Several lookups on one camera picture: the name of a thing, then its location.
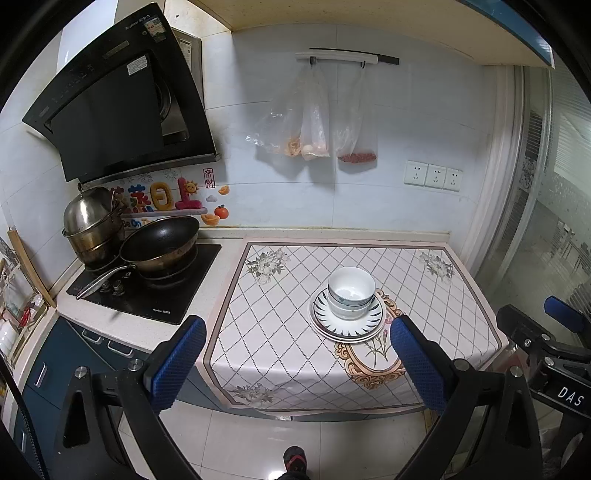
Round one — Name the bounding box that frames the frosted glass sliding door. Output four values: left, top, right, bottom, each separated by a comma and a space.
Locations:
475, 65, 591, 324

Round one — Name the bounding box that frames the person's shoe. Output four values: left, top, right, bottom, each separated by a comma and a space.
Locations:
283, 445, 309, 480

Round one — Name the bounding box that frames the black range hood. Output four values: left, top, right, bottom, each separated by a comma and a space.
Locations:
22, 2, 221, 183

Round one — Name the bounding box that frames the upper wall cabinet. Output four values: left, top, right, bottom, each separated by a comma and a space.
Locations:
185, 0, 557, 70

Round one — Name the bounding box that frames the white ceramic bowl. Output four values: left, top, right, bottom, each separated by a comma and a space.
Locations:
328, 267, 375, 308

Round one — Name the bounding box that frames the wooden cutting board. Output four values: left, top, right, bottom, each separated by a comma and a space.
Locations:
7, 228, 56, 308

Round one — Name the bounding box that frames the clear plastic bag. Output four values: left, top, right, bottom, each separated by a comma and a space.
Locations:
300, 62, 331, 161
246, 65, 308, 158

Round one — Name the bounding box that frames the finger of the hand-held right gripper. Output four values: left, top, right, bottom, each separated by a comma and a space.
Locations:
496, 305, 555, 365
545, 295, 591, 333

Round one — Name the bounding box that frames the clear bag of red berries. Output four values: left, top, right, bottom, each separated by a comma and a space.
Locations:
335, 67, 378, 165

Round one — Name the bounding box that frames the white bowl with dark rim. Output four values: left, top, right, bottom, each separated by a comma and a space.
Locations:
329, 295, 373, 320

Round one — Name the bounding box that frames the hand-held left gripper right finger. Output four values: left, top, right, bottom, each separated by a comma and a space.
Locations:
390, 315, 543, 480

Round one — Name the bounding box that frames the wall hook rail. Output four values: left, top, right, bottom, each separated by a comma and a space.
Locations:
295, 48, 400, 68

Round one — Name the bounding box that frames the black wok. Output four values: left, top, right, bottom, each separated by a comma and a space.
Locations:
76, 216, 200, 301

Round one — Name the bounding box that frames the colourful wall sticker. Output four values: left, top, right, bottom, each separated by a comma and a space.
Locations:
108, 168, 230, 228

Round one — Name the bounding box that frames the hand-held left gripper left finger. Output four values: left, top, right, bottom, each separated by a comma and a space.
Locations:
53, 315, 208, 480

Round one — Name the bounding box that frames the blue kitchen cabinet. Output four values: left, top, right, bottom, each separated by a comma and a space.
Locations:
11, 316, 232, 480

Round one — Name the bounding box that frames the black gas stove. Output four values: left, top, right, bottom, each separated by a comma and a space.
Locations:
66, 242, 222, 326

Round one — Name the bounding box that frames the floral diamond pattern tablecloth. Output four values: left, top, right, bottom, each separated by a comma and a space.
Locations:
196, 240, 509, 411

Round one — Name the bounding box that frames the stainless steel pot with lid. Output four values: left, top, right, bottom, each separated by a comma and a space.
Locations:
62, 222, 127, 271

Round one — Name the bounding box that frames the blue leaf pattern plate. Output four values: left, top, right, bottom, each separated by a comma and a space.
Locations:
313, 288, 385, 340

